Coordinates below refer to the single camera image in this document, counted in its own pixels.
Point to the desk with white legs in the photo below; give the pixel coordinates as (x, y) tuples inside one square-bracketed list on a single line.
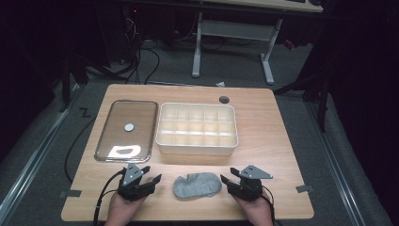
[(235, 29)]

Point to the small red object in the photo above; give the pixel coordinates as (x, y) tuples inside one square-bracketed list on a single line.
[(289, 44)]

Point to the cream divided storage box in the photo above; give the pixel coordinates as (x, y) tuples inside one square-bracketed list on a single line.
[(197, 128)]

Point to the black metal stand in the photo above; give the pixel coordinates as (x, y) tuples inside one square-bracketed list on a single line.
[(66, 84), (321, 97)]

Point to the person's right hand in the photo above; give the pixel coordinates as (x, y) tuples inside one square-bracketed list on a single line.
[(255, 212)]

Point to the transparent lid with white knob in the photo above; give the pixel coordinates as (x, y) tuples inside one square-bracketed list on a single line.
[(125, 141)]

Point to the grey sock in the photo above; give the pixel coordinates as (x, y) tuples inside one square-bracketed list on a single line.
[(197, 185)]

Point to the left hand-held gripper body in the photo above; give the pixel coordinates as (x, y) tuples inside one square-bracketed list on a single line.
[(133, 188)]

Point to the metal floor rail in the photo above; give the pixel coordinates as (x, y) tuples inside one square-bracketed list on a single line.
[(31, 163), (337, 169)]

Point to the person's left hand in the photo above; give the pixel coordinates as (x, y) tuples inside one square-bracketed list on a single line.
[(122, 210)]

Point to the grey tape strip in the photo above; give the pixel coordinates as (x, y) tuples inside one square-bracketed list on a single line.
[(72, 193), (304, 188)]

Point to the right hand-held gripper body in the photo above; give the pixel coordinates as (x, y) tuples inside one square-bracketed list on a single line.
[(247, 188)]

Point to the white paper scrap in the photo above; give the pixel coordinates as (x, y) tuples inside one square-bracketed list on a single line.
[(220, 84)]

